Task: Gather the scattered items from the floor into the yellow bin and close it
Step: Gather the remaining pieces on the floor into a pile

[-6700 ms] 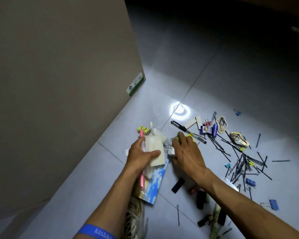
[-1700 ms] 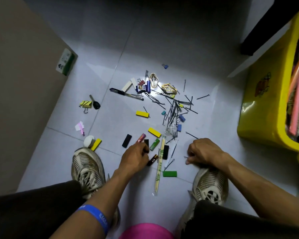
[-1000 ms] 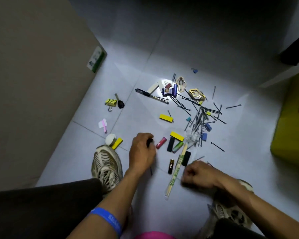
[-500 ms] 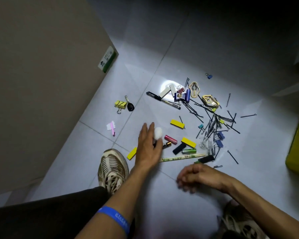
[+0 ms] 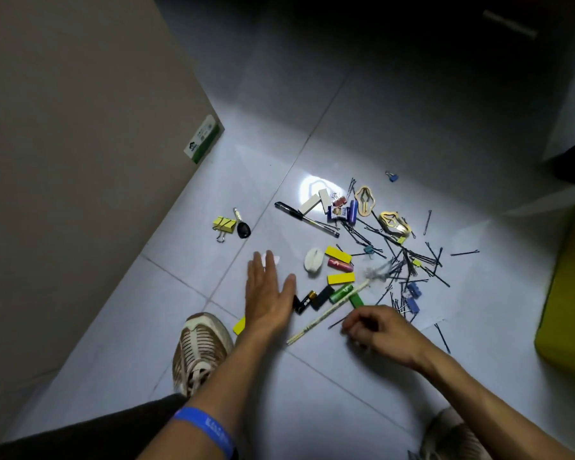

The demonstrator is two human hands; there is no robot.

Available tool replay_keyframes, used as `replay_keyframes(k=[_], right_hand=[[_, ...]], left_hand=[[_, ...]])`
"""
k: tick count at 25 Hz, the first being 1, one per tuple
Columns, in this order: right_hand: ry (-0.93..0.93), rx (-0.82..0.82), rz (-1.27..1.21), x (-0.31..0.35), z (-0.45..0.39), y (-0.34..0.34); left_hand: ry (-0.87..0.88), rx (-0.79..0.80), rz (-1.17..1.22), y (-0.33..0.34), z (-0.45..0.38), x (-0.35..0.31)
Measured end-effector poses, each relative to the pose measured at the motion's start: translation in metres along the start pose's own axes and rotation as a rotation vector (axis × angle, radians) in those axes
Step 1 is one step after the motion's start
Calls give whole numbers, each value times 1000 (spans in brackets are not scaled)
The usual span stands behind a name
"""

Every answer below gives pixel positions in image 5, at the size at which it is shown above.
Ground person's left hand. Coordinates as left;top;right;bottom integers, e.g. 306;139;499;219
243;250;298;337

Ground person's right hand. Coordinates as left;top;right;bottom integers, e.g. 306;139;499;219
340;305;434;374

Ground wooden chopsticks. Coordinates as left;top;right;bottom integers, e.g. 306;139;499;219
286;280;371;346

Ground green small cylinder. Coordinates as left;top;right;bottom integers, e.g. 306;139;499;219
329;284;355;305

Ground small clear plastic bag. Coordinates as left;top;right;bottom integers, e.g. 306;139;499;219
364;263;394;283

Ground black car key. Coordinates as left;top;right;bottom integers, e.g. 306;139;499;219
233;208;252;239

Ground black pen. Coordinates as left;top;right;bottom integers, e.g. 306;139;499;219
273;201;340;239

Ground scatter of black hairpins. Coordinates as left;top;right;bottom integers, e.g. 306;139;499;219
325;176;480;355

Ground yellow plastic bin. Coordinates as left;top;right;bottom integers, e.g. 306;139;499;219
534;201;575;387

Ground person's right forearm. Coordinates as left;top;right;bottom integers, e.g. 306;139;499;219
419;347;575;460

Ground person's left forearm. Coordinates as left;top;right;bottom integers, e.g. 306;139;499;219
136;328;288;460

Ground person's left shoe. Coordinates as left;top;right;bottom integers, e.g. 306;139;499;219
172;312;234;398

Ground person's shoe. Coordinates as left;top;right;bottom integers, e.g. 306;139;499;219
172;312;234;398
419;408;492;460

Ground person's right shoe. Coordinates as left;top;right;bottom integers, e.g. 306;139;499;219
419;408;492;460

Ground person's dark trousers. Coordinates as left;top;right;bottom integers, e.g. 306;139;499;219
0;393;188;460

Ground blue wristband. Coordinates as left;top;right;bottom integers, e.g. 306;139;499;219
172;406;236;460

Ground green white small box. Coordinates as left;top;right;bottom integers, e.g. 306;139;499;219
183;114;221;164

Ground brown cardboard panel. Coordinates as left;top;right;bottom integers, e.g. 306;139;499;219
0;0;225;408

